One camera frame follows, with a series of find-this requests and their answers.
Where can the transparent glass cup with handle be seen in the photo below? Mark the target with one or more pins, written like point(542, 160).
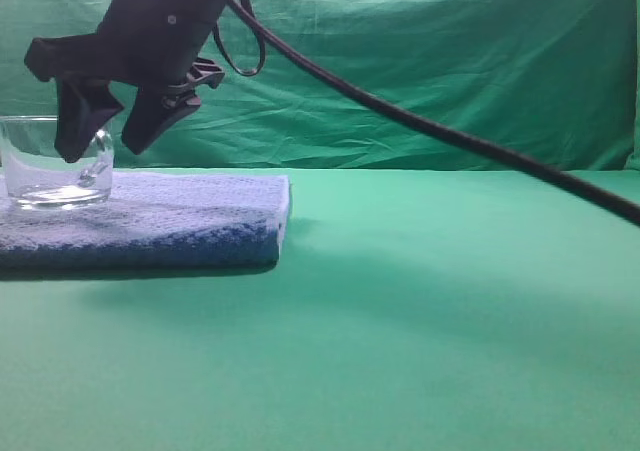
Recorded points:
point(37, 177)

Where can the green cloth backdrop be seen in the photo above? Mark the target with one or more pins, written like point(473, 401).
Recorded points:
point(552, 79)

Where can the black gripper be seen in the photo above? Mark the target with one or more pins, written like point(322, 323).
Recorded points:
point(151, 44)

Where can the folded blue towel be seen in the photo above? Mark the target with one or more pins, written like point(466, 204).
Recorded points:
point(155, 220)

